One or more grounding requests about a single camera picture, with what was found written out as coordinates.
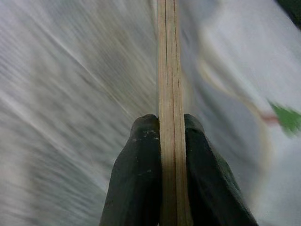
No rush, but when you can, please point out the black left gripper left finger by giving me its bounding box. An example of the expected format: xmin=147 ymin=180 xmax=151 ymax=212
xmin=99 ymin=113 xmax=163 ymax=226

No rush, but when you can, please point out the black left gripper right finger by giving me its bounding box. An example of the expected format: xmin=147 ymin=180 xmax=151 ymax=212
xmin=183 ymin=113 xmax=259 ymax=226

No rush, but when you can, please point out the white quilted mattress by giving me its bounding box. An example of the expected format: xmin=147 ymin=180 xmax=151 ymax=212
xmin=0 ymin=0 xmax=261 ymax=226

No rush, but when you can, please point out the white pillow green tree print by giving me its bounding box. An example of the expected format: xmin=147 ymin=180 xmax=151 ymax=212
xmin=185 ymin=0 xmax=301 ymax=226

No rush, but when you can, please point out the dark green tufted headboard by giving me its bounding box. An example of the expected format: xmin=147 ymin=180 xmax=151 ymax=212
xmin=276 ymin=0 xmax=301 ymax=23

